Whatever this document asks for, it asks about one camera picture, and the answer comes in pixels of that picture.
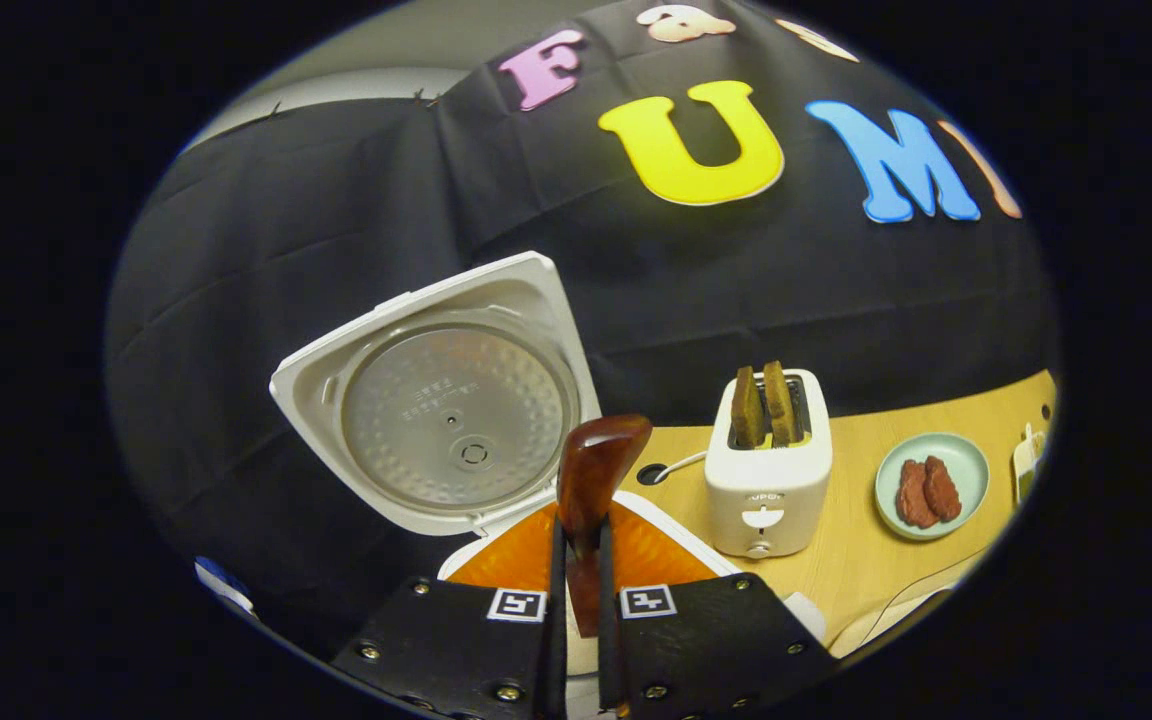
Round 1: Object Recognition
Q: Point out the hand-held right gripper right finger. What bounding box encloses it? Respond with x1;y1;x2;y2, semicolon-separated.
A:
594;500;837;720

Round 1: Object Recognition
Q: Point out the clear plastic rice box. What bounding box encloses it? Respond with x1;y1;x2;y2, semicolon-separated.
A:
826;548;992;661

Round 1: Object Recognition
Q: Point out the white divided dish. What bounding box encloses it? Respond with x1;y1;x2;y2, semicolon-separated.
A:
1012;422;1049;506

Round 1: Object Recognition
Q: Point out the pale green plate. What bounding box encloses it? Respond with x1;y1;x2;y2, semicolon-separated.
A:
874;432;991;542

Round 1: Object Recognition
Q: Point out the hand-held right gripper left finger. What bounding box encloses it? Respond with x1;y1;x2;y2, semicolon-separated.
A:
329;498;569;720

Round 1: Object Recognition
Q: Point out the brown bread slice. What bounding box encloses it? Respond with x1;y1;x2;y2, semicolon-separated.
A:
730;366;766;448
763;360;798;446

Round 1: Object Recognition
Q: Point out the white toaster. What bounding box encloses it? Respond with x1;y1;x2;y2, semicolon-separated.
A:
704;368;834;559

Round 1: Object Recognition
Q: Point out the blue and white object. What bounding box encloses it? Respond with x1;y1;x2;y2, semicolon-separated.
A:
194;556;257;616

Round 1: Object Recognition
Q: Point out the red meat piece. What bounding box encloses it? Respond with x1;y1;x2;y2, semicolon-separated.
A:
896;459;940;530
924;455;963;523

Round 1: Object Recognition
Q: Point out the white rice cooker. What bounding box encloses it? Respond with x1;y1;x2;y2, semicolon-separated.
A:
269;250;827;720

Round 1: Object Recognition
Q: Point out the white toaster cable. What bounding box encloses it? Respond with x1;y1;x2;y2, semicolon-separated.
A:
651;450;709;483

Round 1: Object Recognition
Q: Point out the brown wooden spoon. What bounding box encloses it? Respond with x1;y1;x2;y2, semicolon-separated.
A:
556;414;654;639

